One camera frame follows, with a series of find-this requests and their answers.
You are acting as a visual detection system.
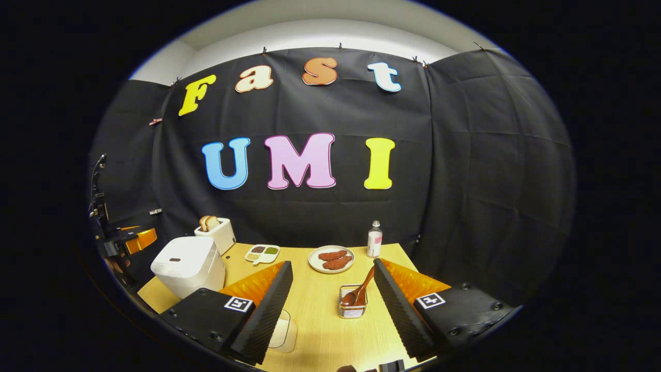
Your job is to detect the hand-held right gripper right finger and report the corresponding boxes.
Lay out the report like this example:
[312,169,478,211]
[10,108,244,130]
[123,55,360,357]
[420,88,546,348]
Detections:
[373,257,517,362]

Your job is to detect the metal wire chopstick holder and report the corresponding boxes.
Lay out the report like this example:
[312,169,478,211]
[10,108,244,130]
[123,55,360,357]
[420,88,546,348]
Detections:
[338,284,368,319]

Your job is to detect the white rectangular rice container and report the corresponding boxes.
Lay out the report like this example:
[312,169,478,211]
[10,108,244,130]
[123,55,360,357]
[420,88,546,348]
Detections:
[267,308,298,354]

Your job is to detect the brown wooden spoon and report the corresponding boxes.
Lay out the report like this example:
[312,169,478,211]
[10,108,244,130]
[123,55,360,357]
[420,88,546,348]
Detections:
[341,266,376,307]

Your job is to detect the white rice cooker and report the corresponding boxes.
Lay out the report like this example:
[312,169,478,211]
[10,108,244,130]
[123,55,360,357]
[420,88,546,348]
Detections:
[150,236,227,300]

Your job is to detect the white divided dish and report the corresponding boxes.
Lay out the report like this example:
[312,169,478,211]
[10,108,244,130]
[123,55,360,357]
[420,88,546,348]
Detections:
[244,244,281,266]

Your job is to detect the white toaster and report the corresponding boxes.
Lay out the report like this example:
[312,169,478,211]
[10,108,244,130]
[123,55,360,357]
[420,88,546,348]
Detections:
[194,218,237,255]

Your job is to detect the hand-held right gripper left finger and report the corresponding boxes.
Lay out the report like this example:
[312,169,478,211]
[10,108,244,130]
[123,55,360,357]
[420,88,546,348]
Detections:
[159,260,294,365]

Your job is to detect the white round plate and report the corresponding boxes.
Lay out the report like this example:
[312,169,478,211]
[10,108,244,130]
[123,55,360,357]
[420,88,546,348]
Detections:
[308,245,356,274]

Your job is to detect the small pink label bottle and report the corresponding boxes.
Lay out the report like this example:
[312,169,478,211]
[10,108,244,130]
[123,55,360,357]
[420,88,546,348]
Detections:
[367,221,384,258]

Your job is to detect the black backdrop cloth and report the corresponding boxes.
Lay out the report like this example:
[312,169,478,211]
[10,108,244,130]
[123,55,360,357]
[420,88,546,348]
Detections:
[88,48,576,305]

